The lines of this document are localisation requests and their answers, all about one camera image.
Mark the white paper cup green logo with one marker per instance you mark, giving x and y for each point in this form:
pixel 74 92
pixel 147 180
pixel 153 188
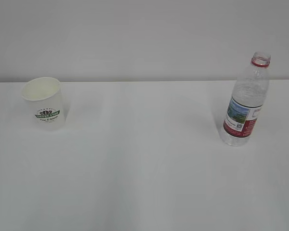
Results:
pixel 44 98

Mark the clear plastic water bottle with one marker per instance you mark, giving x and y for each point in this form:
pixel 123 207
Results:
pixel 247 99

